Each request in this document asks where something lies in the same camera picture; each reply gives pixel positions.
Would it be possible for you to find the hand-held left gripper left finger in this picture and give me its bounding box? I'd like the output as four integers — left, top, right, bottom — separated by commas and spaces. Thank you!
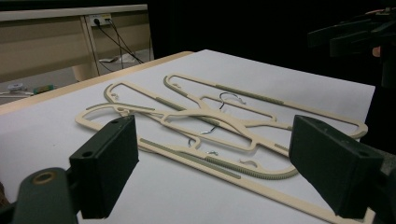
68, 115, 140, 219

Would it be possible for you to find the green and blue plastic packaging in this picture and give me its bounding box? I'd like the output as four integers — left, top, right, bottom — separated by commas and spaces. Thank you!
6, 82, 58, 96

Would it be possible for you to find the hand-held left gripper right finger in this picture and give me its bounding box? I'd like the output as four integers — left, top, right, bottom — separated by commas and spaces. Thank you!
289, 114, 385, 219

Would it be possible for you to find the white crumpled paper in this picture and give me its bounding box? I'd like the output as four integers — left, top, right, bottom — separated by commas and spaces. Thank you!
99, 51, 142, 64

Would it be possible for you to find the black power cable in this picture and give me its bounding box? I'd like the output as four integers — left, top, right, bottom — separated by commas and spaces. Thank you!
106, 18, 125, 70
94, 19, 145, 64

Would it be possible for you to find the white table mat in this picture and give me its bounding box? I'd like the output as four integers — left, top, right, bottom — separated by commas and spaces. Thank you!
0, 49, 376, 224

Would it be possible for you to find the white power strip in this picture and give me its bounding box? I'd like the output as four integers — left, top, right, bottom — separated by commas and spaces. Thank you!
89, 13, 112, 27

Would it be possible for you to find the beige plastic clothes hanger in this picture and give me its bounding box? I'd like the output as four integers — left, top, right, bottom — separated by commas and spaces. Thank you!
103, 81, 299, 181
75, 102, 376, 224
163, 73, 369, 140

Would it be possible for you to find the beige cabinet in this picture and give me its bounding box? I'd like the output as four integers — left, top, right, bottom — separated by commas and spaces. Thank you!
0, 4, 155, 83

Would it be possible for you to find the black curtain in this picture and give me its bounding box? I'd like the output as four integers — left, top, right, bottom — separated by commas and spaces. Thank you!
148, 0, 396, 87

